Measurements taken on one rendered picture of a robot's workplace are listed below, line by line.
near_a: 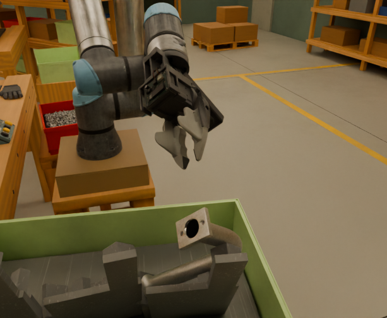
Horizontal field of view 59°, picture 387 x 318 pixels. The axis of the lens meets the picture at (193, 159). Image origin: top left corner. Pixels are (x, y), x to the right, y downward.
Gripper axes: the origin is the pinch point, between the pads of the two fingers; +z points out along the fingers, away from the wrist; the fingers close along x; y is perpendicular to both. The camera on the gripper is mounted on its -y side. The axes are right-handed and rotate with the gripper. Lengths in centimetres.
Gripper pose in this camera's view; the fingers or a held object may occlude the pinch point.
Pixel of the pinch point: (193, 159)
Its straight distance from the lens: 54.2
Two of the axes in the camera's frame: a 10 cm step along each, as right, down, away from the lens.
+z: 1.5, 8.3, -5.4
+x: 7.3, -4.6, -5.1
